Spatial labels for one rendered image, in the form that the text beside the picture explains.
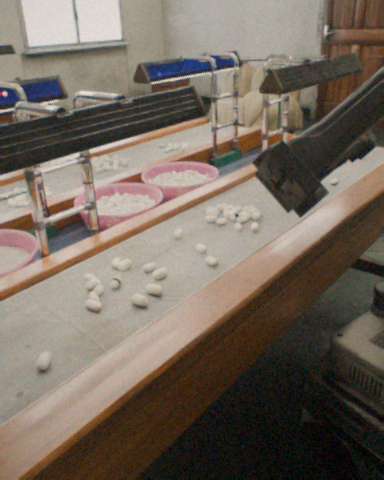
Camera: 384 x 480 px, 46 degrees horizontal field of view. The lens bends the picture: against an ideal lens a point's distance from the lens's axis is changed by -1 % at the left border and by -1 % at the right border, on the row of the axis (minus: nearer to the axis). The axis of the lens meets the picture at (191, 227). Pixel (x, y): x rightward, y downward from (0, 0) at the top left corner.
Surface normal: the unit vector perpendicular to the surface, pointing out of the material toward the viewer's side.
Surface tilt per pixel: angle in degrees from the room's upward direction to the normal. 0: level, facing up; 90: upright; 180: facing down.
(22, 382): 0
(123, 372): 0
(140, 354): 0
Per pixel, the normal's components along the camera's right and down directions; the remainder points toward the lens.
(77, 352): -0.04, -0.90
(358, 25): -0.69, 0.33
